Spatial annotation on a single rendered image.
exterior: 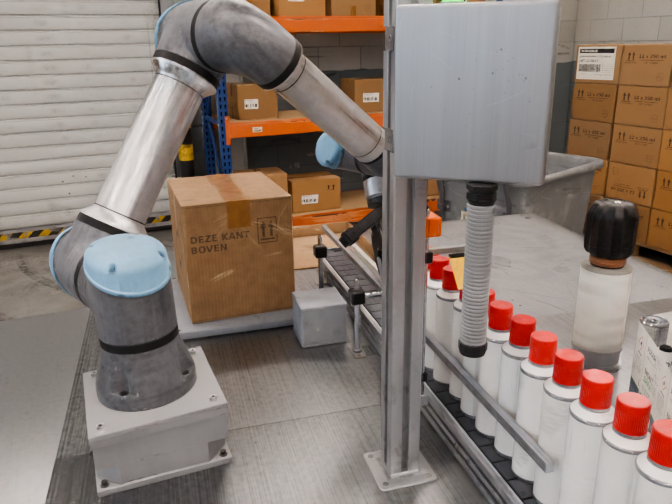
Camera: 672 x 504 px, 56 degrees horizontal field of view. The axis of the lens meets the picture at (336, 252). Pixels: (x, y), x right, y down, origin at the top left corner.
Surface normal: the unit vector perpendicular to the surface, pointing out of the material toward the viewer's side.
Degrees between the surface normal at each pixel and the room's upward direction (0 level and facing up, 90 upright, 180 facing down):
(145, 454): 90
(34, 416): 0
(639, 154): 90
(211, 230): 90
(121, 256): 8
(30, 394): 0
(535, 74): 90
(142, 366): 73
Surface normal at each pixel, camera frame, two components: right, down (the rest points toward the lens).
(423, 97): -0.33, 0.30
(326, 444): -0.02, -0.95
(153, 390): 0.37, 0.00
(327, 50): 0.40, 0.29
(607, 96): -0.87, 0.16
